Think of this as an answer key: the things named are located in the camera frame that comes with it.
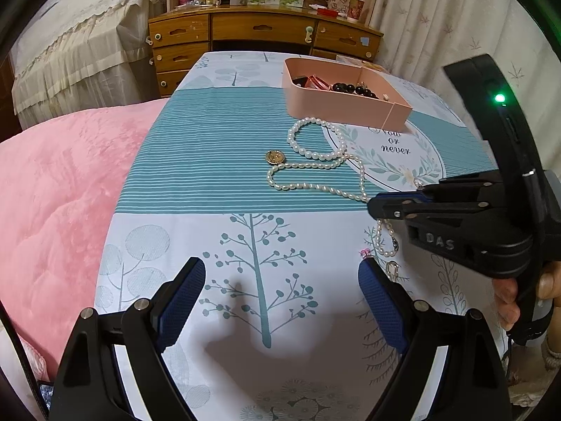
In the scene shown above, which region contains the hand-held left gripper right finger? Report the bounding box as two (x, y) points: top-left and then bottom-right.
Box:
(358, 258), (513, 421)

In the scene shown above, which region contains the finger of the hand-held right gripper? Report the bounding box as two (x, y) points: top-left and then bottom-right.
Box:
(415, 170), (506, 205)
(367, 191), (499, 227)

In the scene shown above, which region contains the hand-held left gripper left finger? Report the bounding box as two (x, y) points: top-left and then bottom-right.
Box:
(49, 256), (207, 421)

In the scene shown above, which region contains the white pearl necklace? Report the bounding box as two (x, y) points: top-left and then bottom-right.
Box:
(265, 116), (399, 259)

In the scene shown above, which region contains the pink rectangular tray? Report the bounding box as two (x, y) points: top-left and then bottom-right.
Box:
(282, 57), (413, 134)

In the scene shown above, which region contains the black bead bracelet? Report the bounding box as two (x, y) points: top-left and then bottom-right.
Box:
(331, 81), (380, 100)

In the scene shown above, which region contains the pink band smartwatch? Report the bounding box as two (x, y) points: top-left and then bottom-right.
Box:
(291, 74), (334, 91)

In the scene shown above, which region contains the person's right forearm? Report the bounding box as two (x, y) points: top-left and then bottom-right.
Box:
(541, 335), (561, 389)

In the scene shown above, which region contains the person's right hand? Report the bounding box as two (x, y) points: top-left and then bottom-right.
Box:
(492, 260), (561, 330)

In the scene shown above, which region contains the tree print tablecloth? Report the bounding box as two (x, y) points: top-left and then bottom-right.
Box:
(94, 50), (505, 421)

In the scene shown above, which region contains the pink fluffy blanket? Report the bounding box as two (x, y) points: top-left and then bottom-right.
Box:
(0, 98), (171, 406)

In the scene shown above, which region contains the white floral curtain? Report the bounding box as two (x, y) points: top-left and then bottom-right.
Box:
(367, 0), (561, 174)

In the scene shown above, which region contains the wooden desk with drawers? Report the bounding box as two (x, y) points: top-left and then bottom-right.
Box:
(148, 2), (385, 98)

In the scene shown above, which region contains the white lace cover cloth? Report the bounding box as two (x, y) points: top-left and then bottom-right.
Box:
(9, 0), (170, 129)

